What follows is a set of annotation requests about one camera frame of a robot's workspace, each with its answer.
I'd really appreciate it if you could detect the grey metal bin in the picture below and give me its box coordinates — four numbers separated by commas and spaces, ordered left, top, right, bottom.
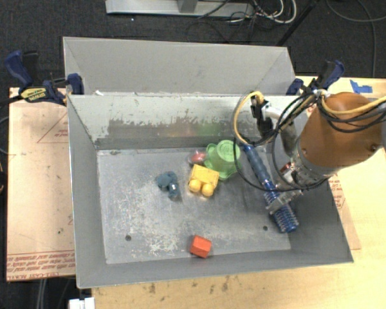
62, 36, 354, 290

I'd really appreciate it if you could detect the yellow toy block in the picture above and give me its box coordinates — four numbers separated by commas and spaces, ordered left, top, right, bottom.
188, 164, 220, 198

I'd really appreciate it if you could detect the green plastic cup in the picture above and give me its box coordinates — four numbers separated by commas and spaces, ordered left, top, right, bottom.
203, 139, 244, 180

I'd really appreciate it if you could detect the blue-grey toy figure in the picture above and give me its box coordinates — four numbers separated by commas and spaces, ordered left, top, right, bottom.
156, 171, 181, 201

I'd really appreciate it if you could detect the black cylinder on white bracket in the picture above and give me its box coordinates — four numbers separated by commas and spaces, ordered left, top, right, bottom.
250, 94, 281, 138

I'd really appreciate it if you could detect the orange-red block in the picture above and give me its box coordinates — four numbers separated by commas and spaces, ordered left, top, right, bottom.
188, 235, 213, 259

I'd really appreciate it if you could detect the brown cardboard board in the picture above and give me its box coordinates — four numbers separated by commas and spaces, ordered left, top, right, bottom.
6, 87, 363, 283

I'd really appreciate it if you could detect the small red round toy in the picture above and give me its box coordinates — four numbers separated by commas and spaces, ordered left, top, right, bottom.
188, 150, 207, 165

